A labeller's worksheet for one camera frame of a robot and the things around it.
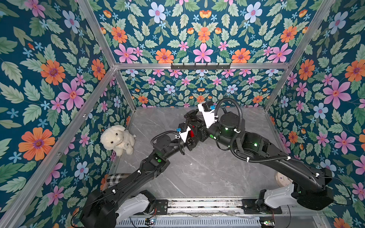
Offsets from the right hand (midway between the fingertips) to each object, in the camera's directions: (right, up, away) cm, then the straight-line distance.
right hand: (194, 115), depth 58 cm
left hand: (+3, -7, +8) cm, 11 cm away
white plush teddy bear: (-45, -13, +24) cm, 53 cm away
